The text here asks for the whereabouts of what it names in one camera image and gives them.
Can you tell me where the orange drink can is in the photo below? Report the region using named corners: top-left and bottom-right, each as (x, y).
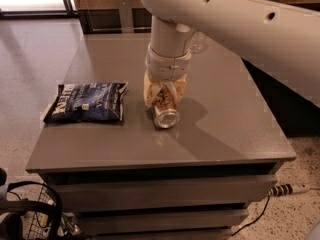
top-left (151, 86), bottom-right (180, 129)

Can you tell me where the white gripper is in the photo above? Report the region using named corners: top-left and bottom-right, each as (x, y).
top-left (143, 45), bottom-right (192, 108)

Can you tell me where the white power strip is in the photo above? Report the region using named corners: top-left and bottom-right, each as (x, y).
top-left (268, 184), bottom-right (320, 197)

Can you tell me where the black power cable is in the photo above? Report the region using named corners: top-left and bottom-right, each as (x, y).
top-left (230, 193), bottom-right (272, 237)

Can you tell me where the blue chip bag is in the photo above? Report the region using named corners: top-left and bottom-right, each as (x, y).
top-left (41, 82), bottom-right (127, 124)

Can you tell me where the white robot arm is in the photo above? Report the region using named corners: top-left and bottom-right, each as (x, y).
top-left (141, 0), bottom-right (320, 106)

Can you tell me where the black wire basket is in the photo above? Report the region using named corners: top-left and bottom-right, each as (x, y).
top-left (23, 183), bottom-right (83, 240)

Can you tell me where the grey drawer cabinet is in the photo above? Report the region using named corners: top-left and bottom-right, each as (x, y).
top-left (27, 34), bottom-right (295, 240)

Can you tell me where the left metal bracket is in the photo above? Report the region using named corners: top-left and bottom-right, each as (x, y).
top-left (117, 0), bottom-right (134, 33)

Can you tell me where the clear plastic water bottle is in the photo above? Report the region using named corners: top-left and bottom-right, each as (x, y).
top-left (190, 31), bottom-right (208, 54)

